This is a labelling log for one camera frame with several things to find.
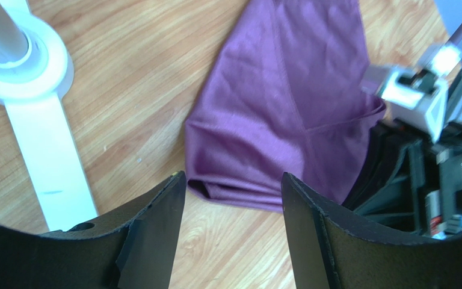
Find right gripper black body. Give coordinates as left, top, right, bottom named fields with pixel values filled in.
left=340, top=64, right=462, bottom=240

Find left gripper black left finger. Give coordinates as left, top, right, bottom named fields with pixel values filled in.
left=0, top=171, right=186, bottom=288

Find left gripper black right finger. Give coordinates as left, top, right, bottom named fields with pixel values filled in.
left=282, top=173, right=462, bottom=288

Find purple cloth napkin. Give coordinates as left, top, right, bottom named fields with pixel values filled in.
left=185, top=0, right=386, bottom=212

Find white clothes rack stand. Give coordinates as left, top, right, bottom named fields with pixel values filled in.
left=0, top=1, right=97, bottom=231

